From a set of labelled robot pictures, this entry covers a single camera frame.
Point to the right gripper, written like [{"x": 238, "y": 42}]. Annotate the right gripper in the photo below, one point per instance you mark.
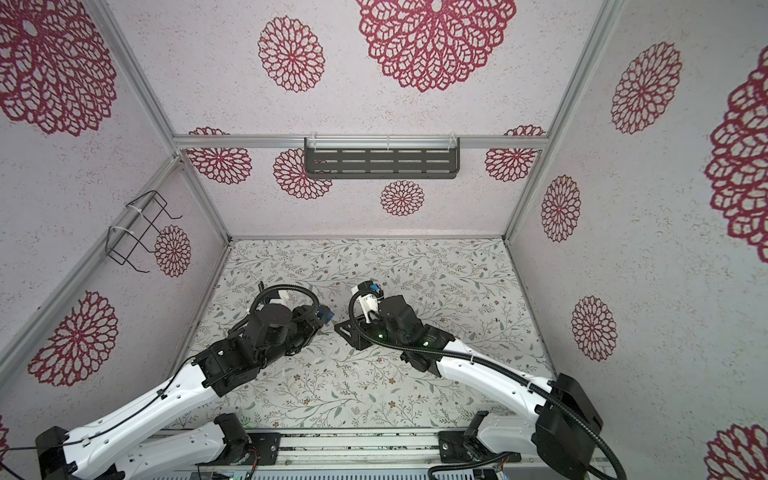
[{"x": 350, "y": 338}]

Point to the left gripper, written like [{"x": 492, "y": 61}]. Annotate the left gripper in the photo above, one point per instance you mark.
[{"x": 303, "y": 315}]

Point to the blue padlock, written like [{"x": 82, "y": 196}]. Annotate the blue padlock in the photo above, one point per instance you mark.
[{"x": 325, "y": 315}]

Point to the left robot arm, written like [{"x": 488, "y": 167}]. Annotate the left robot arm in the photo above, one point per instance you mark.
[{"x": 119, "y": 445}]

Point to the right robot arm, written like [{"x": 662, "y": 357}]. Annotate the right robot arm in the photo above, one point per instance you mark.
[{"x": 551, "y": 418}]

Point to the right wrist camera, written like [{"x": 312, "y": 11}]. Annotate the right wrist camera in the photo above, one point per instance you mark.
[{"x": 370, "y": 295}]

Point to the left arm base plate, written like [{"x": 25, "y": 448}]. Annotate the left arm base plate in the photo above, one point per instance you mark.
[{"x": 260, "y": 449}]

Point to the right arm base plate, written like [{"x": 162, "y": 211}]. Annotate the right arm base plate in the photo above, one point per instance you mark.
[{"x": 455, "y": 448}]

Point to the dark metal wall shelf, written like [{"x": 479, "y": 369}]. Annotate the dark metal wall shelf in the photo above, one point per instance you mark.
[{"x": 385, "y": 159}]

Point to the black wire wall rack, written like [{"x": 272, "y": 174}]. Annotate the black wire wall rack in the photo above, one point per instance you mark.
[{"x": 122, "y": 241}]

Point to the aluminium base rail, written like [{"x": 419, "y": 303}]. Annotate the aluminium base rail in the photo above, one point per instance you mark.
[{"x": 350, "y": 449}]

